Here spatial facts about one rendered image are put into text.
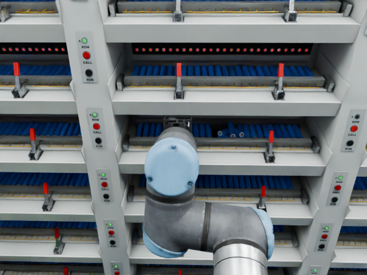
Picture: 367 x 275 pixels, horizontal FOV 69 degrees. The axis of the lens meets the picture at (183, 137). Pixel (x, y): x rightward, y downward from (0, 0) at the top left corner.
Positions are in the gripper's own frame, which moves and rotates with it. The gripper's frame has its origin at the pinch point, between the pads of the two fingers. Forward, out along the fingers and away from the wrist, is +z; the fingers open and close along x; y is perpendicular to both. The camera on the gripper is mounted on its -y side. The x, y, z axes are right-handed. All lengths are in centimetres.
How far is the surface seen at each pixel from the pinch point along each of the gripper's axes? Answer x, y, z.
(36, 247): 52, -43, 6
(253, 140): -22.5, -1.5, 2.1
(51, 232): 47, -39, 10
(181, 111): -0.6, 8.3, -5.8
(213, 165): -10.2, -7.6, -3.6
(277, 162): -28.9, -7.0, -2.7
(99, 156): 23.1, -5.4, -4.1
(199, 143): -6.1, -2.5, 2.1
